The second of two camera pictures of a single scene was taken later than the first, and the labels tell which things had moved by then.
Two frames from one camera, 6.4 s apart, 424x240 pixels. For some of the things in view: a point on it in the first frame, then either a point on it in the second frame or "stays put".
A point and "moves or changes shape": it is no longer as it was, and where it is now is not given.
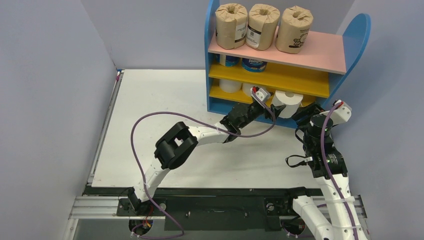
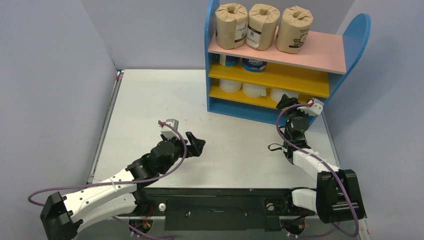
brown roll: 231,20 stays put
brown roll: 292,34 stays put
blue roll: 253,65 stays put
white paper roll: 246,89 stays put
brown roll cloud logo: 262,22 stays put
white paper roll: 229,86 stays put
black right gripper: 306,112 -> 289,105
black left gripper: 275,110 -> 195,148
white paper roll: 291,100 moves or changes shape
